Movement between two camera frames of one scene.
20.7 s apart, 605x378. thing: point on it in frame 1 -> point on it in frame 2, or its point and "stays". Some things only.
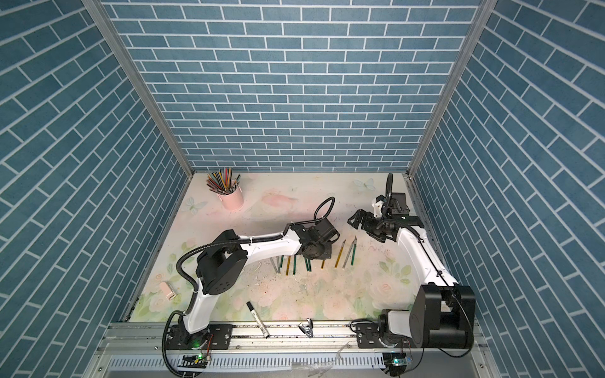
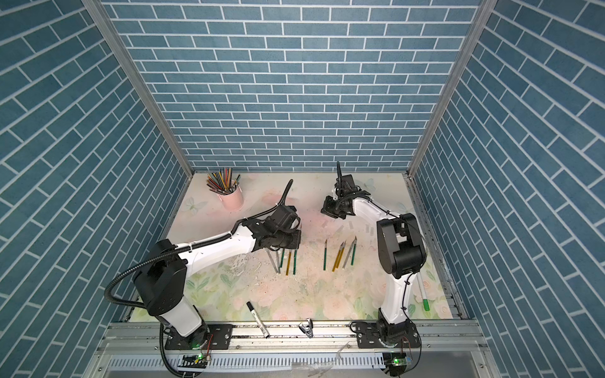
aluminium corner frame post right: x=486 y=9 stays
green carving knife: x=354 y=251 stays
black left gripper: x=328 y=255 -> x=297 y=239
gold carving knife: x=339 y=253 stays
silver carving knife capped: x=347 y=255 stays
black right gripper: x=361 y=215 -> x=327 y=209
